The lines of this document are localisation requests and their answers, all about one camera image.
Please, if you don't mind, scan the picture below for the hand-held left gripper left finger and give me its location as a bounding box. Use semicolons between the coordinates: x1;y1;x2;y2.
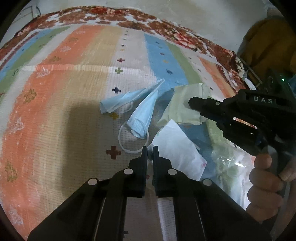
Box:
28;146;148;241

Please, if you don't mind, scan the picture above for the blue face mask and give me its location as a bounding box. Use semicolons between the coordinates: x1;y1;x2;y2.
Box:
118;89;160;154
99;79;165;114

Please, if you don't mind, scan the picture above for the white paper sheet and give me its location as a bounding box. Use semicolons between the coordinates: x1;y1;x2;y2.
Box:
150;119;207;181

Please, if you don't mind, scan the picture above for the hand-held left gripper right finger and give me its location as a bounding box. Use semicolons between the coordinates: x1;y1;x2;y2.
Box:
152;146;272;241

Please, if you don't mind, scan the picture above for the light green paper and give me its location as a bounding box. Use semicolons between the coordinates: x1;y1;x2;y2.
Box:
157;83;212;127

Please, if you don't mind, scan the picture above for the clear plastic wrapper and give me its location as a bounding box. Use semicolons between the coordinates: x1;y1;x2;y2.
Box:
208;139;255;183

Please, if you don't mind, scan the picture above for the floral blanket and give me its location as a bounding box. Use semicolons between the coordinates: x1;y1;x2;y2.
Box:
0;6;250;93

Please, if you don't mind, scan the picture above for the striped woven mat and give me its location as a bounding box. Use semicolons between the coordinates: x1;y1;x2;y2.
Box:
0;24;257;241

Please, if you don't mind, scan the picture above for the metal bed rail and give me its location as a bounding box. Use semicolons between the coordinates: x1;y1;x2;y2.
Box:
240;62;263;90

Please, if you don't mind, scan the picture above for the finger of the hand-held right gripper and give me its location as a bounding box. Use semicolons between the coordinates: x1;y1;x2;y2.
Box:
201;112;234;130
188;97;234;114

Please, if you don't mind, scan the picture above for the person's right hand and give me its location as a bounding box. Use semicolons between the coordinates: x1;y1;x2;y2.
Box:
245;153;296;223

